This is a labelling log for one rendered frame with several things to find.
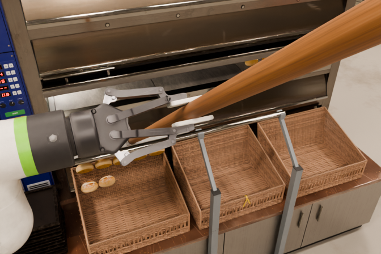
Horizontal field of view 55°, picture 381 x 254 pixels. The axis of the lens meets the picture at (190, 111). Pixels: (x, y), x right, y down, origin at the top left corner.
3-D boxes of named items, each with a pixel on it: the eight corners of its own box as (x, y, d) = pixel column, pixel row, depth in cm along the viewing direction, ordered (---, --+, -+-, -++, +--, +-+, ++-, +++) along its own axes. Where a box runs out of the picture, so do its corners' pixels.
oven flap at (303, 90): (61, 156, 208) (53, 123, 203) (323, 96, 261) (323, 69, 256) (62, 159, 204) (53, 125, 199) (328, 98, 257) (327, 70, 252)
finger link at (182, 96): (158, 105, 64) (154, 89, 64) (185, 100, 66) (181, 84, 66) (160, 104, 63) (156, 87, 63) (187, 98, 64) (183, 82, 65)
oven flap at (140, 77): (43, 98, 170) (43, 86, 188) (355, 41, 223) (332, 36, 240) (42, 93, 169) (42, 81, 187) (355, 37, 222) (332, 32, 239)
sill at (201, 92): (51, 119, 201) (50, 113, 199) (325, 64, 254) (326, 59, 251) (52, 126, 196) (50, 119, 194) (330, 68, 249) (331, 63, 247)
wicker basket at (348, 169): (251, 152, 263) (255, 121, 247) (317, 135, 280) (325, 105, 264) (290, 201, 226) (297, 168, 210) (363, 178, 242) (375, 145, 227)
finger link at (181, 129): (165, 128, 63) (169, 145, 62) (193, 123, 64) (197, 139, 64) (164, 129, 64) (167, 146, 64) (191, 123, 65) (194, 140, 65)
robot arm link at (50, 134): (35, 175, 52) (21, 111, 52) (43, 173, 63) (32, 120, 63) (79, 164, 53) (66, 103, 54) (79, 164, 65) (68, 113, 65)
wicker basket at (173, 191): (77, 199, 227) (68, 166, 211) (164, 175, 244) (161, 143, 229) (90, 266, 190) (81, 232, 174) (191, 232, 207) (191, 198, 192)
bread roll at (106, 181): (114, 178, 222) (113, 171, 220) (117, 184, 217) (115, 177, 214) (98, 183, 219) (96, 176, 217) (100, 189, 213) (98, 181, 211)
